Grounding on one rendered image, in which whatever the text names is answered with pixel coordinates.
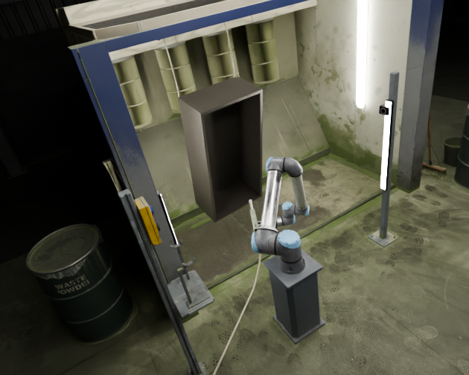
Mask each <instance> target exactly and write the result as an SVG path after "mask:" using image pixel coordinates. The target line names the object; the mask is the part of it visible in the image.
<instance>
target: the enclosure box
mask: <svg viewBox="0 0 469 375"><path fill-rule="evenodd" d="M178 100H179V108H180V113H181V117H182V125H183V130H184V135H185V143H186V147H187V152H188V160H189V165H190V170H191V178H192V182H193V187H194V195H195V200H196V203H197V205H198V206H199V207H200V208H201V209H202V210H203V211H204V212H205V213H206V214H207V215H208V216H209V217H210V218H211V219H212V220H213V221H214V222H217V221H218V220H220V219H222V218H224V217H226V216H228V215H229V214H231V213H233V212H235V211H236V210H238V209H240V208H242V207H243V206H245V205H248V204H249V200H250V199H251V200H252V202H253V201H255V200H256V199H258V198H260V197H262V133H263V89H261V88H259V87H257V86H255V85H253V84H251V83H250V82H248V81H246V80H244V79H242V78H240V77H238V76H236V77H233V78H230V79H227V80H224V81H222V82H219V83H216V84H214V85H211V86H207V87H205V88H203V89H199V90H196V91H195V92H191V93H188V94H185V95H183V96H180V97H178Z"/></svg>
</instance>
